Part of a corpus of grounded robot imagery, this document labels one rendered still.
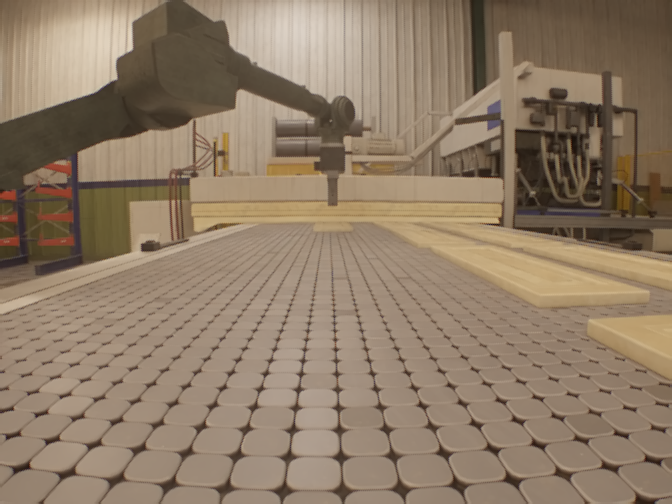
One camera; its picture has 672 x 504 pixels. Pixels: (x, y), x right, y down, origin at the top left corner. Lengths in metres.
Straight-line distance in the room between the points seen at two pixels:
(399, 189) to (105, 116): 1.96
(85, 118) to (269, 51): 6.28
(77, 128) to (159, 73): 0.39
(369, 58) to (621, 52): 5.02
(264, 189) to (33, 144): 1.76
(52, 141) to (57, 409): 1.26
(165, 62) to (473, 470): 1.29
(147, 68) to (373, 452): 1.27
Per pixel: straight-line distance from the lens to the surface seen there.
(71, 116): 1.57
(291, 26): 7.78
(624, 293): 0.68
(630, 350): 0.45
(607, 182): 3.93
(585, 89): 4.77
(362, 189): 2.87
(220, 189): 2.95
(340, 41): 7.68
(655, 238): 5.10
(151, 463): 0.26
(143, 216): 3.56
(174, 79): 1.37
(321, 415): 0.29
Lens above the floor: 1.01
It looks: 7 degrees down
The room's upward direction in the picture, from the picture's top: straight up
